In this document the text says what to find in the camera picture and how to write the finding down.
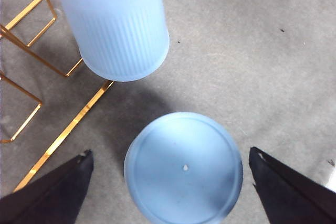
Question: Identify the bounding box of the gold wire cup holder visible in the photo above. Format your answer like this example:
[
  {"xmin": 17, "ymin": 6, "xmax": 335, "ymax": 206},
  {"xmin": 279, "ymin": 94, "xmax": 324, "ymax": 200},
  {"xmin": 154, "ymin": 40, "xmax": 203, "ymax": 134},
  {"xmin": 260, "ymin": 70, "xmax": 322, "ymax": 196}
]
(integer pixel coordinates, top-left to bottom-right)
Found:
[{"xmin": 0, "ymin": 0, "xmax": 116, "ymax": 193}]

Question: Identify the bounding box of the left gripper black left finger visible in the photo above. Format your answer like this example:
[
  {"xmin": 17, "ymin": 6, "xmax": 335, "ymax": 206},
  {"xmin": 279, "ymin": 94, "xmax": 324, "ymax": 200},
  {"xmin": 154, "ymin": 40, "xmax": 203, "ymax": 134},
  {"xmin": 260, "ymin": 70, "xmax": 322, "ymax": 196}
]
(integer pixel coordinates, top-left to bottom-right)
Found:
[{"xmin": 0, "ymin": 149, "xmax": 95, "ymax": 224}]

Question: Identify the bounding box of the blue ribbed plastic cup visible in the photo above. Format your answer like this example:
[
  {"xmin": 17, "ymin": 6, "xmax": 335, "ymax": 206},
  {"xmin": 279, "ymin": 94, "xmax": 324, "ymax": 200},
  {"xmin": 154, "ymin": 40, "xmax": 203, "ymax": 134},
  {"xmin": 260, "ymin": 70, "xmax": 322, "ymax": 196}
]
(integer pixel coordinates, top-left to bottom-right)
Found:
[
  {"xmin": 50, "ymin": 0, "xmax": 170, "ymax": 82},
  {"xmin": 123, "ymin": 111, "xmax": 244, "ymax": 224}
]

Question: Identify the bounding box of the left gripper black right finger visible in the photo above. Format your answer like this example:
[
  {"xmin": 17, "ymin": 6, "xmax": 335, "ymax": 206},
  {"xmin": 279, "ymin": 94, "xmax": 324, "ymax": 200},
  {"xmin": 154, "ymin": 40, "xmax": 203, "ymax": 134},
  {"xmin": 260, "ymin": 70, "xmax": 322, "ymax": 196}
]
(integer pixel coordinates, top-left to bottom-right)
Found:
[{"xmin": 248, "ymin": 146, "xmax": 336, "ymax": 224}]

